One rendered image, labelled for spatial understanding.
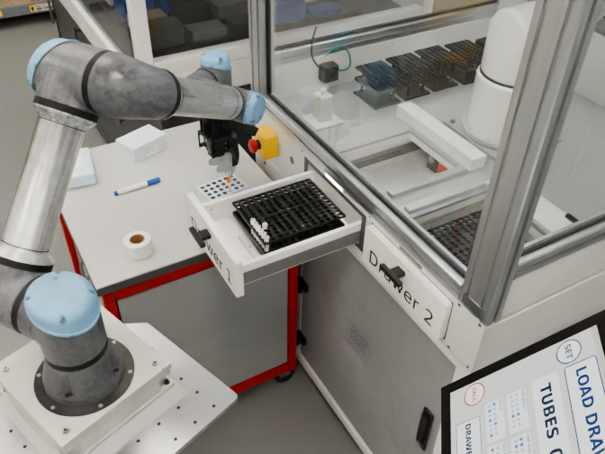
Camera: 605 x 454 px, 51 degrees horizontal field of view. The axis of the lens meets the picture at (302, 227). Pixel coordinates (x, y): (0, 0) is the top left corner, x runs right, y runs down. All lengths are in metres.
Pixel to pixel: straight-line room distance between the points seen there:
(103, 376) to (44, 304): 0.19
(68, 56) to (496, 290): 0.87
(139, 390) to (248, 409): 0.99
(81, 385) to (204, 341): 0.71
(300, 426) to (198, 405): 0.91
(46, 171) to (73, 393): 0.41
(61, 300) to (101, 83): 0.38
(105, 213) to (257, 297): 0.49
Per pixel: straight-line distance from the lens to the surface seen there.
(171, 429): 1.33
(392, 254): 1.43
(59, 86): 1.22
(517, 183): 1.09
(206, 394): 1.37
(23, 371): 1.40
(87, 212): 1.86
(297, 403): 2.27
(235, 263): 1.38
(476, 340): 1.32
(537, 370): 1.03
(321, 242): 1.50
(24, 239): 1.25
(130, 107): 1.17
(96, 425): 1.30
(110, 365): 1.30
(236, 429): 2.22
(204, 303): 1.81
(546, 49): 0.99
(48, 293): 1.19
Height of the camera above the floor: 1.86
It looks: 40 degrees down
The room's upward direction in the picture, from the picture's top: 2 degrees clockwise
